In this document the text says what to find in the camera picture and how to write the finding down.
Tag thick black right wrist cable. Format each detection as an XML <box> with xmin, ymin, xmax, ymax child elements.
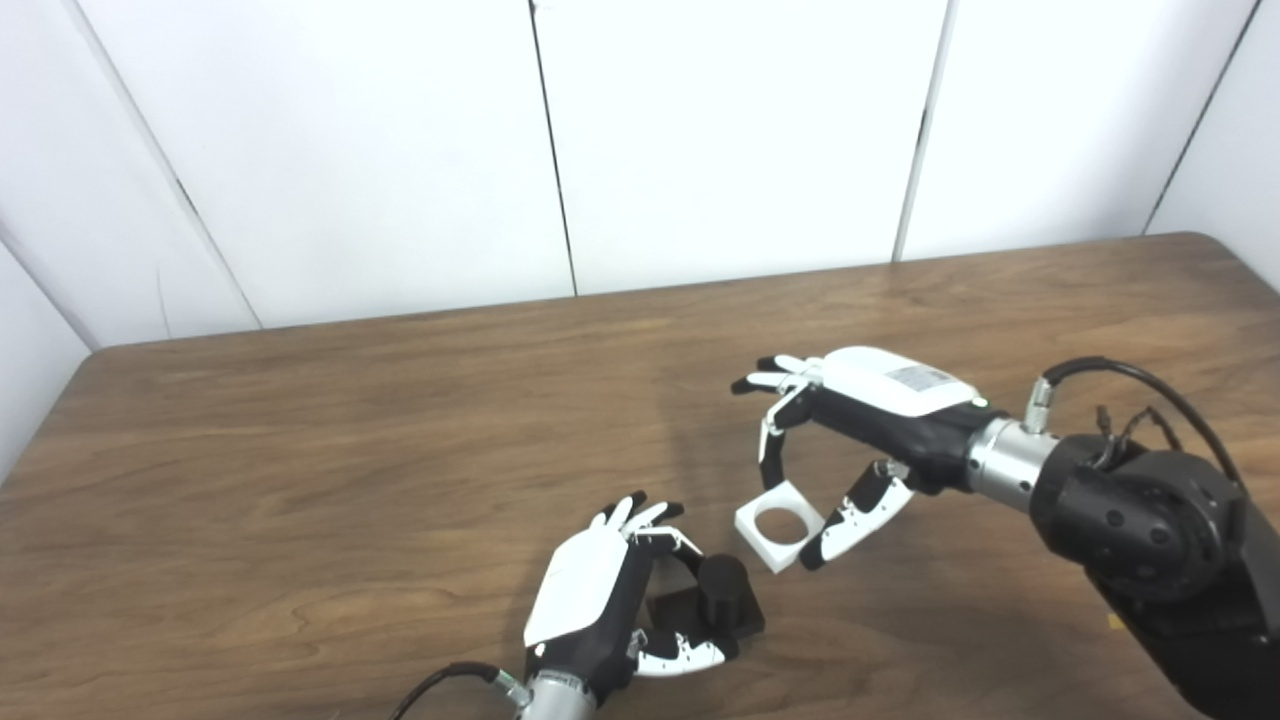
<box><xmin>1022</xmin><ymin>356</ymin><xmax>1246</xmax><ymax>501</ymax></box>

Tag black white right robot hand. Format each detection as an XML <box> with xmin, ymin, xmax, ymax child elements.
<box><xmin>730</xmin><ymin>346</ymin><xmax>991</xmax><ymax>572</ymax></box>

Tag white square piece with hole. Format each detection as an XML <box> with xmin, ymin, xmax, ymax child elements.
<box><xmin>734</xmin><ymin>480</ymin><xmax>827</xmax><ymax>574</ymax></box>

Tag thick black left wrist cable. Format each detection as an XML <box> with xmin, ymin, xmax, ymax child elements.
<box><xmin>388</xmin><ymin>661</ymin><xmax>533</xmax><ymax>720</ymax></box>

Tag thick black wrist cable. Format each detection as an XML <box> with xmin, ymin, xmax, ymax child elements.
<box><xmin>388</xmin><ymin>661</ymin><xmax>533</xmax><ymax>720</ymax></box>
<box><xmin>1022</xmin><ymin>356</ymin><xmax>1246</xmax><ymax>501</ymax></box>

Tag black peg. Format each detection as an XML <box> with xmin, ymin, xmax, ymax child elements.
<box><xmin>648</xmin><ymin>555</ymin><xmax>767</xmax><ymax>646</ymax></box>

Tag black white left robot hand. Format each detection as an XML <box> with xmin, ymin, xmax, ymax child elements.
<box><xmin>522</xmin><ymin>491</ymin><xmax>741</xmax><ymax>706</ymax></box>

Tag thin black right wrist wire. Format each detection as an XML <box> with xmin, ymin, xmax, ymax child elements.
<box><xmin>1095</xmin><ymin>404</ymin><xmax>1186</xmax><ymax>471</ymax></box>

